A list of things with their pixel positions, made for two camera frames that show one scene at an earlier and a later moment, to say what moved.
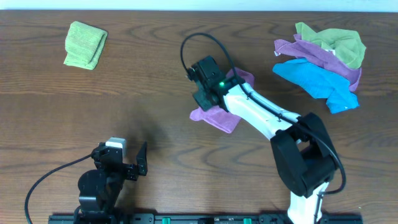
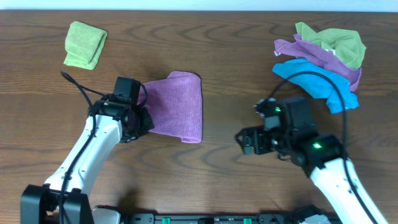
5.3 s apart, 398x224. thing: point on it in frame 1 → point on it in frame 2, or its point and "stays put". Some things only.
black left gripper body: [129, 169] → [146, 121]
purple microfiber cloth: [216, 117] → [175, 104]
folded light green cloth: [83, 45] stays put
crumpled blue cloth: [322, 83] stays put
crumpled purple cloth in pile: [298, 48] stays put
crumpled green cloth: [347, 45] stays put
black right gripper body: [201, 100] → [267, 142]
